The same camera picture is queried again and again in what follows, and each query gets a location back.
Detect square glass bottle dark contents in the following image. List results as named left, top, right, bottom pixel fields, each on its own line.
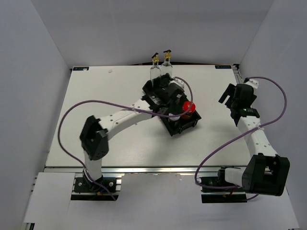
left=150, top=53, right=161, bottom=83

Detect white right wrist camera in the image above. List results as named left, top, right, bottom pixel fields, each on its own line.
left=244, top=78, right=259, bottom=90

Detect black logo sticker right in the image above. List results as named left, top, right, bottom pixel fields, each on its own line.
left=215, top=65, right=232, bottom=69

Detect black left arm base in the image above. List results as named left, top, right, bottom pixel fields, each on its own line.
left=71, top=173, right=121, bottom=201

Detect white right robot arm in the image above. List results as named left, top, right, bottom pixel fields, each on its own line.
left=216, top=84, right=290, bottom=196

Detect black logo sticker left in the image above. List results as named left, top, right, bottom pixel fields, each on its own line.
left=72, top=67, right=89, bottom=71

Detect black logo sticker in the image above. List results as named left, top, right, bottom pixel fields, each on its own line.
left=215, top=65, right=232, bottom=69
left=72, top=67, right=89, bottom=71

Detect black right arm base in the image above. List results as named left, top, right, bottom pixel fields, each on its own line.
left=197, top=176, right=247, bottom=204

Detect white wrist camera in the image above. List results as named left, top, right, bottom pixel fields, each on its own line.
left=244, top=78, right=259, bottom=90
left=169, top=78, right=185, bottom=91

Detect black compartment tray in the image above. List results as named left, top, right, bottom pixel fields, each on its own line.
left=142, top=74, right=201, bottom=136

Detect round clear glass bottle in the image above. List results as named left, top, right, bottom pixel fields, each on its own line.
left=160, top=49, right=173, bottom=77

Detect red lid sauce jar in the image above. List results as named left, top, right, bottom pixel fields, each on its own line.
left=181, top=101, right=196, bottom=120

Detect dark spice jar red label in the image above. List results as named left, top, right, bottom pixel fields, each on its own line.
left=168, top=113, right=180, bottom=127

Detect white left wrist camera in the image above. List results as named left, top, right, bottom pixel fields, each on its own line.
left=169, top=78, right=185, bottom=91

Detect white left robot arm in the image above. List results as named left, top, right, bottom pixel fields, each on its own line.
left=80, top=78, right=187, bottom=191

